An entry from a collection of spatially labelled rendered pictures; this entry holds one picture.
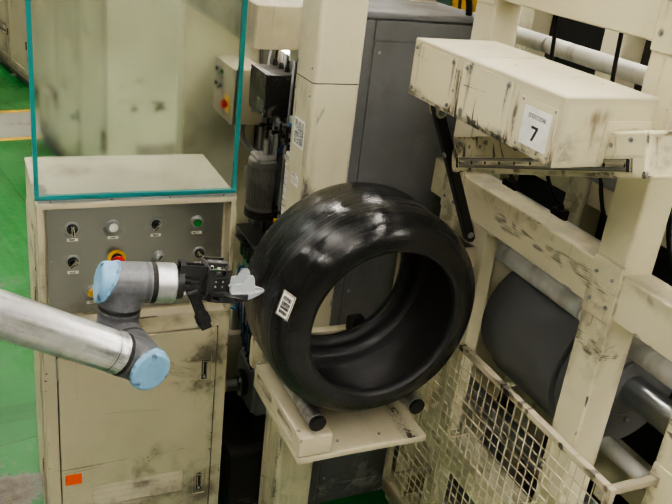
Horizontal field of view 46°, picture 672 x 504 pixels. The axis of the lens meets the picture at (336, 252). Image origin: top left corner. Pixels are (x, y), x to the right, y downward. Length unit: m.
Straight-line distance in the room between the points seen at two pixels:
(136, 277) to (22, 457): 1.75
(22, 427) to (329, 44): 2.15
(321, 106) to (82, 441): 1.27
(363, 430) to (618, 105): 1.05
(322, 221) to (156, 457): 1.18
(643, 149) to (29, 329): 1.19
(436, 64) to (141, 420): 1.41
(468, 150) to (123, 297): 0.96
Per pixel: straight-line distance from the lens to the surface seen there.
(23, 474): 3.30
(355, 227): 1.79
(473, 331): 2.53
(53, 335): 1.55
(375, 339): 2.26
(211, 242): 2.41
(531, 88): 1.70
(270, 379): 2.21
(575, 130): 1.66
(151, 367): 1.66
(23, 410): 3.62
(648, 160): 1.66
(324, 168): 2.10
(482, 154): 2.07
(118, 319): 1.76
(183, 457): 2.74
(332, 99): 2.05
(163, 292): 1.75
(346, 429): 2.16
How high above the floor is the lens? 2.08
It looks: 24 degrees down
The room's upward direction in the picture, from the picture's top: 7 degrees clockwise
